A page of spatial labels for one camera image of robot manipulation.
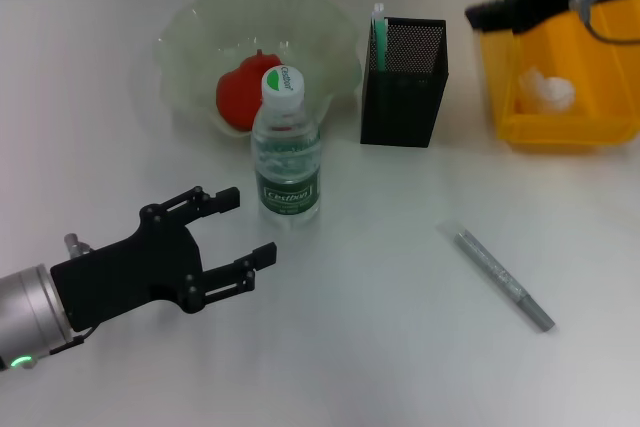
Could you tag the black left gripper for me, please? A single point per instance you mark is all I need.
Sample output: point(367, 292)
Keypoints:
point(130, 277)

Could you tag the white paper ball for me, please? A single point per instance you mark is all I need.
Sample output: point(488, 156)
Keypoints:
point(550, 92)

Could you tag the clear water bottle green label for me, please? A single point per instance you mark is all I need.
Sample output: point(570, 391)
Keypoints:
point(285, 157)

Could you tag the grey marker pen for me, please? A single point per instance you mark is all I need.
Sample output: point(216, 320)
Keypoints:
point(500, 277)

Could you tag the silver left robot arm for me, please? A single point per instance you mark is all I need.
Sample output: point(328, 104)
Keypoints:
point(30, 307)

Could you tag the black mesh pen holder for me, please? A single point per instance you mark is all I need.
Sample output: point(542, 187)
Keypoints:
point(400, 107)

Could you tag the frosted green glass fruit plate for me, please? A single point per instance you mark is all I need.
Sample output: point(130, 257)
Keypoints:
point(310, 37)

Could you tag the yellow plastic bin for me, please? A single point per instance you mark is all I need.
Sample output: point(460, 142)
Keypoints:
point(550, 122)

